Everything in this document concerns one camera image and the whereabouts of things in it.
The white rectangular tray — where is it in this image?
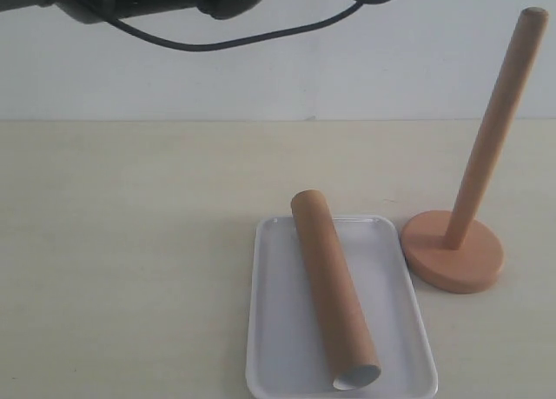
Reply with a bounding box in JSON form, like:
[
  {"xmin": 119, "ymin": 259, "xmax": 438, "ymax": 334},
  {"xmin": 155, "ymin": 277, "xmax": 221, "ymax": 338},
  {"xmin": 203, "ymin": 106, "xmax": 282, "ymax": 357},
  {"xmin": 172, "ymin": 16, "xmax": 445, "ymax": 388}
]
[{"xmin": 246, "ymin": 215, "xmax": 438, "ymax": 398}]

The brown cardboard tube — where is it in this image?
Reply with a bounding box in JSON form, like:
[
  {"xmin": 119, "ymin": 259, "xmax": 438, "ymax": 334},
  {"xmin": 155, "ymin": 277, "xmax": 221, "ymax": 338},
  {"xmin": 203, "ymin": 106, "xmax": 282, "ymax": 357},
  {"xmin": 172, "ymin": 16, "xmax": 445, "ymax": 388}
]
[{"xmin": 290, "ymin": 190, "xmax": 381, "ymax": 391}]

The wooden paper towel holder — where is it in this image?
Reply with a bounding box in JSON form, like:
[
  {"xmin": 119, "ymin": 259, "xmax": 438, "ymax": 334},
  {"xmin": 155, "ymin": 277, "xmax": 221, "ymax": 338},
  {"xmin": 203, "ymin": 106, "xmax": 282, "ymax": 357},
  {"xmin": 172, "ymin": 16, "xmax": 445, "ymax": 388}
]
[{"xmin": 400, "ymin": 7, "xmax": 549, "ymax": 294}]

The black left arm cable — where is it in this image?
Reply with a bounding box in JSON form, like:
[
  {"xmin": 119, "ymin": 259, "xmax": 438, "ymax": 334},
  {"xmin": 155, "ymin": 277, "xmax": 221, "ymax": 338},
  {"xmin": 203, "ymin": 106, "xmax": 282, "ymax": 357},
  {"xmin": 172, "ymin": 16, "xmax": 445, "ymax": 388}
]
[{"xmin": 102, "ymin": 0, "xmax": 409, "ymax": 53}]

